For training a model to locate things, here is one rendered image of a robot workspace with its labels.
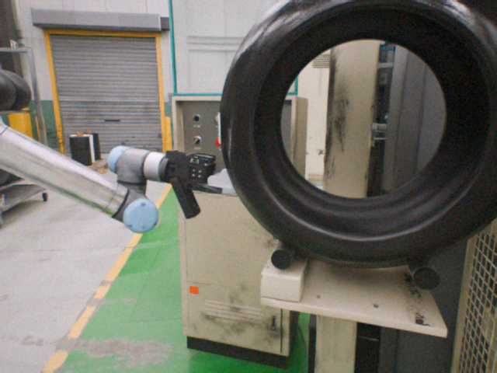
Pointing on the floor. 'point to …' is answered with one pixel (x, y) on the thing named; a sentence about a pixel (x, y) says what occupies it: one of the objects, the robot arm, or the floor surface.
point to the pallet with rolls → (88, 151)
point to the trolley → (19, 92)
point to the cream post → (346, 171)
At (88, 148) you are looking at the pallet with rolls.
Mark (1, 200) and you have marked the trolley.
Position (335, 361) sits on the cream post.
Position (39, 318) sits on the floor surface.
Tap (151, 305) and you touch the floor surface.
